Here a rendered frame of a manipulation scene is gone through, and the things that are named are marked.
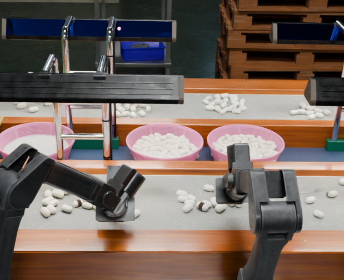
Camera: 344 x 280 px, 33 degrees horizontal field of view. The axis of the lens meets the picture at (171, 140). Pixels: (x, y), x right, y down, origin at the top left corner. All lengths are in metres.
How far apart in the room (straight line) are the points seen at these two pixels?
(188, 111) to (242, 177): 1.02
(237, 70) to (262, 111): 1.88
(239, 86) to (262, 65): 1.78
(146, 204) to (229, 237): 0.29
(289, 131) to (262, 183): 1.07
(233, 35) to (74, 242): 2.84
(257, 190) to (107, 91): 0.62
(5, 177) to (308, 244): 0.79
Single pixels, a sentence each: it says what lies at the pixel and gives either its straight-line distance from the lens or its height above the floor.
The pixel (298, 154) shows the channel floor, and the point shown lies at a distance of 2.18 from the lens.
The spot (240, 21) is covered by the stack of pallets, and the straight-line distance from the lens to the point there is 4.12.
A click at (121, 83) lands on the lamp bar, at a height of 1.09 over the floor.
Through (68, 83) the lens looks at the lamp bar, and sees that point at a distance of 1.61.
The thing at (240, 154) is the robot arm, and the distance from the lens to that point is 1.43.
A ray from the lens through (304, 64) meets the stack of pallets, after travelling 4.33.
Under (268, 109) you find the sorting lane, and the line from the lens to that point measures 2.37.
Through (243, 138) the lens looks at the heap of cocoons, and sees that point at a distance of 2.12.
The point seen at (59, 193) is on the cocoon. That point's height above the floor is 0.76.
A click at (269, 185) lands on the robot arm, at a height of 1.08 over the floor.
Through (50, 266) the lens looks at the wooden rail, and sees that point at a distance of 1.54.
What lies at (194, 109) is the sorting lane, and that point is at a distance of 2.32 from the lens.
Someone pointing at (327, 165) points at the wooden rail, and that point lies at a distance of 1.95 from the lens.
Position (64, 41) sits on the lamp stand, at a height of 1.08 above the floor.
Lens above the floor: 1.68
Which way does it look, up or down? 27 degrees down
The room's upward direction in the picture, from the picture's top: 2 degrees clockwise
